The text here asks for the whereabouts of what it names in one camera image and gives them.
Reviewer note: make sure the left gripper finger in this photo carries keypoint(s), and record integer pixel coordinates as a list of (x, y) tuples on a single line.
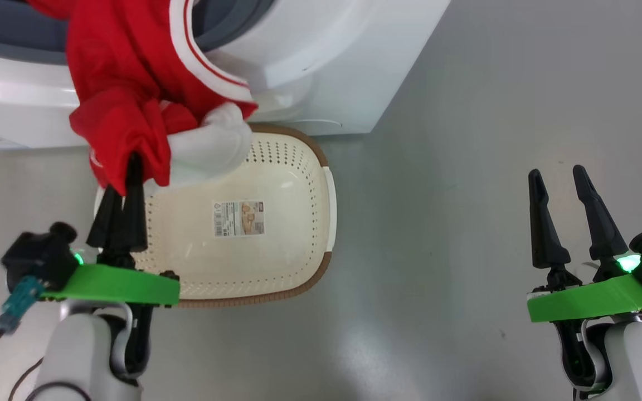
[(105, 220), (134, 211)]

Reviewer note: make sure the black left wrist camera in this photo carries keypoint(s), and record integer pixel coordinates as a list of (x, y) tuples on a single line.
[(39, 259)]

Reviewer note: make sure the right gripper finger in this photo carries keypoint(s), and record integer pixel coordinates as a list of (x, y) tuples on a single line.
[(597, 217), (544, 223)]

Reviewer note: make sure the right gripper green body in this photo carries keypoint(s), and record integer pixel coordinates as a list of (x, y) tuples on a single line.
[(594, 301)]

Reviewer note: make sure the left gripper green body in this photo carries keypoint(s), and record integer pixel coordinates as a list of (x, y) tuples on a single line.
[(109, 284)]

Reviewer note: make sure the red and white garment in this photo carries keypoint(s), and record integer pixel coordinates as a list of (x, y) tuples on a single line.
[(120, 72)]

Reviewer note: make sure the cream perforated laundry basket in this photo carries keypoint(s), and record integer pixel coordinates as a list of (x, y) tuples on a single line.
[(276, 250)]

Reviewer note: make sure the white front-load washing machine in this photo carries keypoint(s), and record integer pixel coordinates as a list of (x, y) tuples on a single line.
[(326, 55)]

